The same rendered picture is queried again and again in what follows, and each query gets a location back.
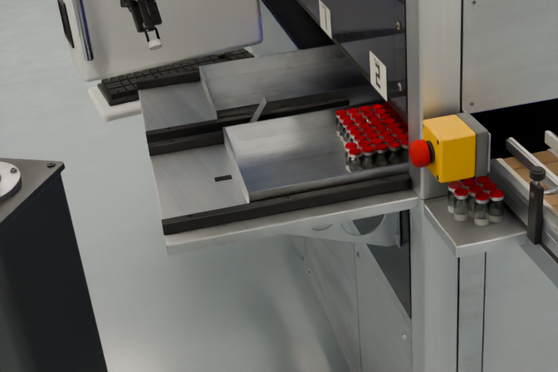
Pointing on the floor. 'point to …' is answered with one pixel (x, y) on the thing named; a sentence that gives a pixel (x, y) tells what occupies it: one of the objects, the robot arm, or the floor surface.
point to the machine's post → (435, 18)
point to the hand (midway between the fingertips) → (146, 17)
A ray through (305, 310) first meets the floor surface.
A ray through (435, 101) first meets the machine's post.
